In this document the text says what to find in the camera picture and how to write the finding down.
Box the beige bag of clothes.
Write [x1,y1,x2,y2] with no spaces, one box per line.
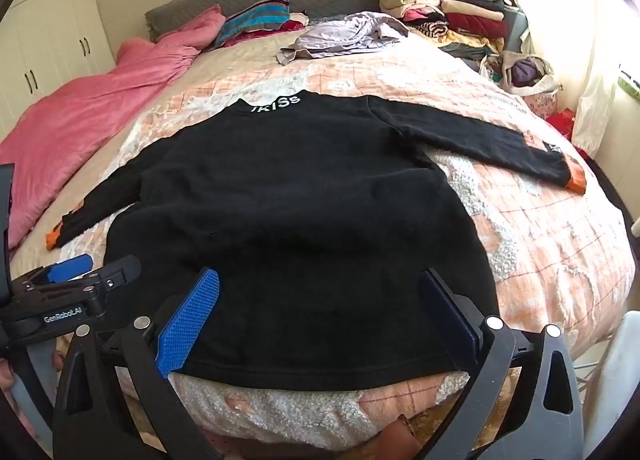
[480,51,561,108]

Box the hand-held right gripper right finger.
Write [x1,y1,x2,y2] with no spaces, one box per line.
[419,267,586,460]

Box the dark grey bedside cabinet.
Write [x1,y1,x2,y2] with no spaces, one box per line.
[502,7,530,53]

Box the bed with beige sheet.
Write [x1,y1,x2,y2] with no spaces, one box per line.
[7,35,640,460]

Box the green windowsill mat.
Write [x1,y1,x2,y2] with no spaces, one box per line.
[617,67,640,101]

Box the pile of folded clothes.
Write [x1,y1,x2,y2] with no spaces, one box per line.
[377,0,516,58]

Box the red bag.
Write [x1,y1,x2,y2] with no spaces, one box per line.
[545,107,578,138]

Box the white chair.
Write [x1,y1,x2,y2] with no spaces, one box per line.
[582,310,640,460]

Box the striped pillow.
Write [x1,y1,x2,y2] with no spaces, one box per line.
[207,0,291,48]

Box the pink blanket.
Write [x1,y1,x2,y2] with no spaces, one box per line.
[0,5,226,251]

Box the white wardrobe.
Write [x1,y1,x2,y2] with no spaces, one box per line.
[0,0,118,141]

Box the person's left hand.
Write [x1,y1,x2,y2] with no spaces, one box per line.
[0,357,21,393]

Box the white curtain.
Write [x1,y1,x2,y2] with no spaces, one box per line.
[570,0,640,161]

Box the black sweater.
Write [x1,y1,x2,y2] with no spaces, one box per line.
[46,91,587,391]

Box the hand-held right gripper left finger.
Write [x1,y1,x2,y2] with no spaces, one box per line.
[52,267,223,460]

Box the lilac crumpled garment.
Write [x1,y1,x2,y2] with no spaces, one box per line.
[276,11,411,65]

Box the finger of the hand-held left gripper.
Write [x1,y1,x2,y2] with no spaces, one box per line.
[75,255,142,302]
[10,254,95,292]

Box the floral fabric basket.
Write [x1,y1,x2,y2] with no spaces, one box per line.
[522,90,560,117]

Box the orange white tufted blanket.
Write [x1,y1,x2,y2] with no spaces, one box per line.
[10,47,636,460]

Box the magenta pillow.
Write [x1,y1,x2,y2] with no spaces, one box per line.
[220,19,306,48]

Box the person's right hand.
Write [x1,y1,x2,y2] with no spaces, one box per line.
[380,415,426,460]

